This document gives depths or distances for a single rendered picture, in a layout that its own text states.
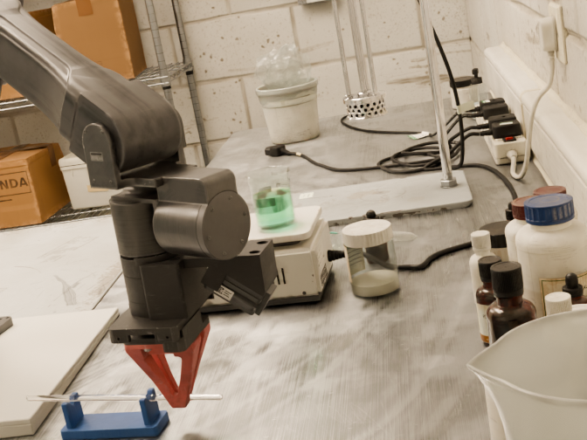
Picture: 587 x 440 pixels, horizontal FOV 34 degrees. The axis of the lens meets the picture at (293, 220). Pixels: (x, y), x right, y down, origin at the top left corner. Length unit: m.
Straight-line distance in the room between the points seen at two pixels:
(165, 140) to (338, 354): 0.31
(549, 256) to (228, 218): 0.33
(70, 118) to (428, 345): 0.42
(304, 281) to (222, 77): 2.50
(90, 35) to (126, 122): 2.51
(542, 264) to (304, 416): 0.27
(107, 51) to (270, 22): 0.62
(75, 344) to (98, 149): 0.39
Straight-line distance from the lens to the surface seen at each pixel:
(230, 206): 0.78
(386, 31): 3.53
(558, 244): 0.95
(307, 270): 1.14
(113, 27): 3.30
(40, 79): 0.88
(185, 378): 0.89
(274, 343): 1.06
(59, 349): 1.15
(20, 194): 3.43
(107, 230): 1.70
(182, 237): 0.78
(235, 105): 3.60
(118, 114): 0.81
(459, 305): 1.08
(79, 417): 0.97
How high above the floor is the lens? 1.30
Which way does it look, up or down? 15 degrees down
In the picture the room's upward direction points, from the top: 10 degrees counter-clockwise
